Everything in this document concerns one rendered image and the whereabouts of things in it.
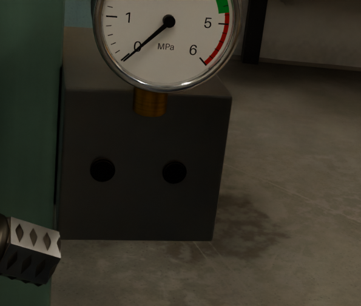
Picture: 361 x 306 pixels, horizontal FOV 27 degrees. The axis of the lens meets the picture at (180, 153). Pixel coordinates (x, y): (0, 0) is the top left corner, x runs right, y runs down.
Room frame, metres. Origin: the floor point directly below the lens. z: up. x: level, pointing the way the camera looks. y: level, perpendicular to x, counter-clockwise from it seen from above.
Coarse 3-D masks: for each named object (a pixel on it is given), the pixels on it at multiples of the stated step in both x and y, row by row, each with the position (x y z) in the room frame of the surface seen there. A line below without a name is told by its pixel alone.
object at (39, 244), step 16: (0, 224) 0.27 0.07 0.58; (16, 224) 0.27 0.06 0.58; (32, 224) 0.28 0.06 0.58; (0, 240) 0.26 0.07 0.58; (16, 240) 0.26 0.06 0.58; (32, 240) 0.27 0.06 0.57; (48, 240) 0.27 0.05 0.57; (0, 256) 0.26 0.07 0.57; (16, 256) 0.26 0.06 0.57; (32, 256) 0.27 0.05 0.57; (48, 256) 0.27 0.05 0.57; (0, 272) 0.26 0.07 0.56; (16, 272) 0.26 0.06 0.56; (32, 272) 0.27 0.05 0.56; (48, 272) 0.27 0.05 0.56
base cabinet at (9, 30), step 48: (0, 0) 0.36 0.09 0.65; (48, 0) 0.36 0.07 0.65; (0, 48) 0.36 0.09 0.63; (48, 48) 0.36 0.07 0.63; (0, 96) 0.36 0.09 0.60; (48, 96) 0.36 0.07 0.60; (0, 144) 0.36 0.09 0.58; (48, 144) 0.36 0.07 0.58; (0, 192) 0.36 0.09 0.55; (48, 192) 0.36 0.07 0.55; (0, 288) 0.36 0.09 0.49; (48, 288) 0.37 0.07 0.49
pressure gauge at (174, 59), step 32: (96, 0) 0.30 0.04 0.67; (128, 0) 0.31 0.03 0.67; (160, 0) 0.31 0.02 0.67; (192, 0) 0.31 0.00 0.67; (224, 0) 0.32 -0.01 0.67; (96, 32) 0.30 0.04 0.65; (128, 32) 0.31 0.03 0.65; (192, 32) 0.31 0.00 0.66; (224, 32) 0.32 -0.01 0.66; (128, 64) 0.31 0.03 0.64; (160, 64) 0.31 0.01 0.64; (192, 64) 0.31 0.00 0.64; (224, 64) 0.32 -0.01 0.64; (160, 96) 0.33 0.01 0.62
